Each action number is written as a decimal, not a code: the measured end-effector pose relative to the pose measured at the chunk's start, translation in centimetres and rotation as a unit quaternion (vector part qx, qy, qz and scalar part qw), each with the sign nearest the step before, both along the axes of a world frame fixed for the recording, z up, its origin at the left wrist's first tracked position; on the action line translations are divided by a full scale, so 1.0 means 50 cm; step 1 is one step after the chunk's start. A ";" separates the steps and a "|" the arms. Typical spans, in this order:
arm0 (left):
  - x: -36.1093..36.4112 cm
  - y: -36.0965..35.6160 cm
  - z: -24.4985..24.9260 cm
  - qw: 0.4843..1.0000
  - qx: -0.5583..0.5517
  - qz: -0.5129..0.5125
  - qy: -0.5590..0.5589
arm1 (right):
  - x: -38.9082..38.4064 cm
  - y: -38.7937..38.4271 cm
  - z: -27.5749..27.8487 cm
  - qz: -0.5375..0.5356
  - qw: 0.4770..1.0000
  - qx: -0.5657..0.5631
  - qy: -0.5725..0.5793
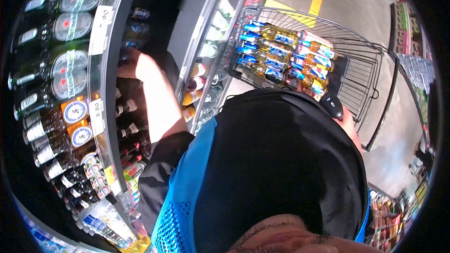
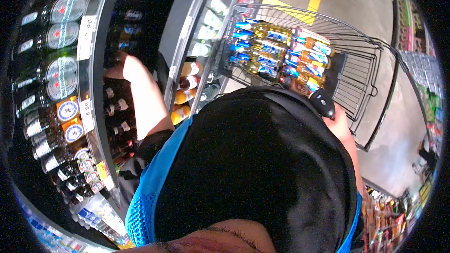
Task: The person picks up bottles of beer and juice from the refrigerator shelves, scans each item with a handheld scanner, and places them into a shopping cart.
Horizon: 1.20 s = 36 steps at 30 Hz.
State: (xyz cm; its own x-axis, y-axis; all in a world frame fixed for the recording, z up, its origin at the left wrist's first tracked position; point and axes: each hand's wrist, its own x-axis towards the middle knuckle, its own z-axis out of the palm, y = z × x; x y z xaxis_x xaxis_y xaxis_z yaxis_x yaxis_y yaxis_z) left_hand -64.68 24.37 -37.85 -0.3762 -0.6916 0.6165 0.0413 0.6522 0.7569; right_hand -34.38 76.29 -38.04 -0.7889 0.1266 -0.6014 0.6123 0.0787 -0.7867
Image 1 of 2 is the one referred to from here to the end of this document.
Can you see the full shop shelf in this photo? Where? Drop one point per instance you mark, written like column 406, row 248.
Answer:
column 390, row 218
column 70, row 24
column 409, row 52

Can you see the person's left hand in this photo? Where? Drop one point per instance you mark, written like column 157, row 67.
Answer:
column 129, row 65

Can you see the pile of yellow drink bottles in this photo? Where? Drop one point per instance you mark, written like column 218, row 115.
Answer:
column 277, row 51

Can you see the person's body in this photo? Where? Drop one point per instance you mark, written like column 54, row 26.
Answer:
column 274, row 168

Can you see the black wrist band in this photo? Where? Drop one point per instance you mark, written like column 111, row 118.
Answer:
column 332, row 106

